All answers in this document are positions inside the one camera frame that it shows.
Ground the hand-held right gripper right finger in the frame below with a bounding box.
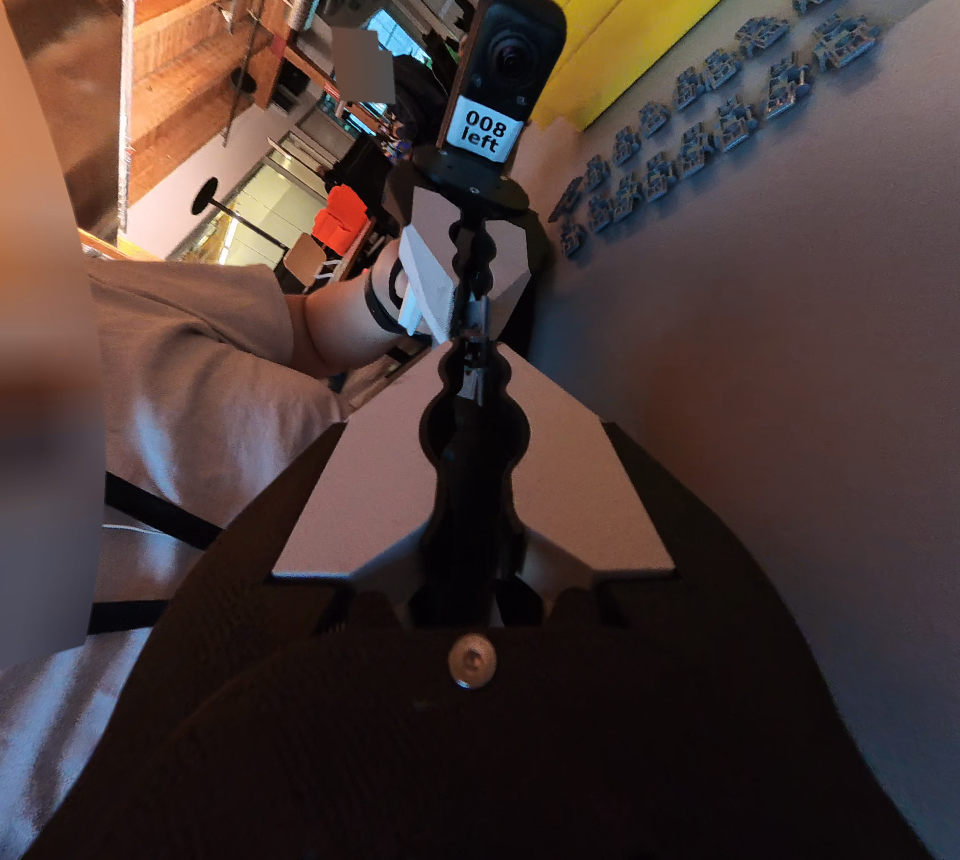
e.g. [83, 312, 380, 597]
[493, 341, 675, 604]

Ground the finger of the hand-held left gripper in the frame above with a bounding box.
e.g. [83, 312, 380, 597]
[486, 217, 531, 341]
[399, 187, 460, 345]

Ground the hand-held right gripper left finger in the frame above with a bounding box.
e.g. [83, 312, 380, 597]
[272, 340, 453, 608]

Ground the grey toy track chain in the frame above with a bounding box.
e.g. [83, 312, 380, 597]
[457, 294, 496, 400]

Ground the row of grey track links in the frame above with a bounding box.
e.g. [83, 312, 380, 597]
[551, 0, 960, 257]

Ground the person's left forearm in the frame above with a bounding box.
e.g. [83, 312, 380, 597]
[288, 275, 406, 381]

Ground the person's left hand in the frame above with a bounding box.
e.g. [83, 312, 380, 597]
[367, 245, 421, 353]

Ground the orange chair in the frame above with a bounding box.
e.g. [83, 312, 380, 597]
[311, 185, 374, 255]

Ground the black round-base pole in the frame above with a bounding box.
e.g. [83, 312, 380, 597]
[191, 176, 290, 250]

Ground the black strap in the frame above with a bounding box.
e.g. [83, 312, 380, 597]
[88, 470, 226, 638]

